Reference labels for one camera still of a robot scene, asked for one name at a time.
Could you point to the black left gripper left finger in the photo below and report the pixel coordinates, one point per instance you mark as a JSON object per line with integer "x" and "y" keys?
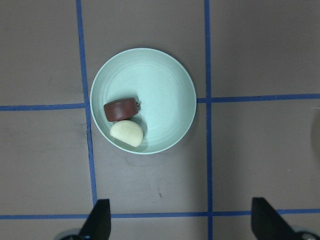
{"x": 98, "y": 224}

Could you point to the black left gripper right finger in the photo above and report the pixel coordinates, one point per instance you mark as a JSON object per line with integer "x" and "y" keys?
{"x": 267, "y": 224}

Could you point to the white steamed bun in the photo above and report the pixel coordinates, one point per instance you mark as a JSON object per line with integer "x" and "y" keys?
{"x": 128, "y": 132}

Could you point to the brown round bun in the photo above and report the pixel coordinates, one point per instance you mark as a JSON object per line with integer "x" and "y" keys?
{"x": 121, "y": 109}

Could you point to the light green plate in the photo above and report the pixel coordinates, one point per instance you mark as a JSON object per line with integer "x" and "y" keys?
{"x": 162, "y": 87}

